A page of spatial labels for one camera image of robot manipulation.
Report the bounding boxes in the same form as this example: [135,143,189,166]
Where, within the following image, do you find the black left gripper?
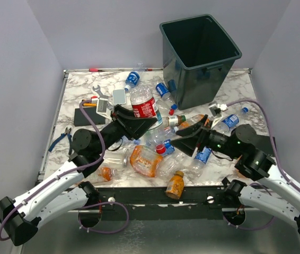
[96,105,157,155]

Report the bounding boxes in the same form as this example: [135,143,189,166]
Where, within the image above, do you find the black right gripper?
[170,114,241,159]

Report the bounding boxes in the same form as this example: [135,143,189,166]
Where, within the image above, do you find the blue label crushed bottle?
[122,136,140,146]

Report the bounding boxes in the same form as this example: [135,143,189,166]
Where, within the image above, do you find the red label water bottle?
[130,85,163,129]

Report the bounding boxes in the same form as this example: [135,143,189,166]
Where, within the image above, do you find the clear crushed bottle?
[157,151,191,177]

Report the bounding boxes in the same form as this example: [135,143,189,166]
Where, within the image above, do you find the small orange juice bottle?
[165,170,184,199]

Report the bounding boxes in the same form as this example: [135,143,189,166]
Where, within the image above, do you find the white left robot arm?
[0,105,157,246]

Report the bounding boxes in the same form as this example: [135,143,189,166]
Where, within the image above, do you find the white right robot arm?
[171,122,300,234]

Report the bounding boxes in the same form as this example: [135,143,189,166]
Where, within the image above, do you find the pepsi bottle beside bin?
[153,76,175,104]

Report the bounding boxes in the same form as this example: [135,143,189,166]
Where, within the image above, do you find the dark green plastic bin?
[160,14,242,110]

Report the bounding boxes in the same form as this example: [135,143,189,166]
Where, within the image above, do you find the large orange label bottle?
[175,114,210,131]

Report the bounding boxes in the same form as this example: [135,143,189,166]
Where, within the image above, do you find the blue label pepsi bottle centre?
[161,139,175,156]

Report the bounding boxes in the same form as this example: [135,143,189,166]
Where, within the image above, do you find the green cap tea bottle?
[162,115,186,128]

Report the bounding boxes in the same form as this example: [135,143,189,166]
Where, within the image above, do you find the white grey power bank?
[112,89,126,105]

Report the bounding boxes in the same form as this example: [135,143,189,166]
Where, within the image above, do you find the blue bottle cap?
[171,104,178,110]

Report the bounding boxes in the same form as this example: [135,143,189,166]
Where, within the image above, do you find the clear jar bottle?
[102,152,127,169]

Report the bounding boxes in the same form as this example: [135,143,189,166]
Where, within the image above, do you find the crushed orange label bottle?
[129,145,163,177]

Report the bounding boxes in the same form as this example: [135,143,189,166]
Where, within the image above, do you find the silver wrench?
[92,85,109,102]

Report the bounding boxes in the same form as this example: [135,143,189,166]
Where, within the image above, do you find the yellow utility knife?
[83,103,97,107]

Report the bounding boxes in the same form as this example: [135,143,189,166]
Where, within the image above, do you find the black flat box left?
[74,107,106,127]

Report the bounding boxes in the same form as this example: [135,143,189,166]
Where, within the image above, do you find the red screwdriver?
[89,68,104,72]

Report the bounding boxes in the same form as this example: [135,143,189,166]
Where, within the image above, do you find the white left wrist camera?
[91,95,113,119]

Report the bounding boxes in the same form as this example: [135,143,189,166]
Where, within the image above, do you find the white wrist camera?
[91,95,113,119]
[208,101,228,125]

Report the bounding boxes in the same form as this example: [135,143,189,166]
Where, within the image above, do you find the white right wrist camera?
[208,101,228,125]

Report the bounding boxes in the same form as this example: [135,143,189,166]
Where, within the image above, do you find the blue handled pliers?
[48,127,72,155]

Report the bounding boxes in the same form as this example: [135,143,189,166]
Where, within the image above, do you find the black network switch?
[255,135,275,157]

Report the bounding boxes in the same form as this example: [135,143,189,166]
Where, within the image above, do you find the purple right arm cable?
[223,99,300,231]

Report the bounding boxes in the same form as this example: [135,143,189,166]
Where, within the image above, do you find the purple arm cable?
[223,99,300,231]
[0,99,107,241]

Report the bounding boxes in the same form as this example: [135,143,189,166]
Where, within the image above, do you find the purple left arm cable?
[0,99,107,241]

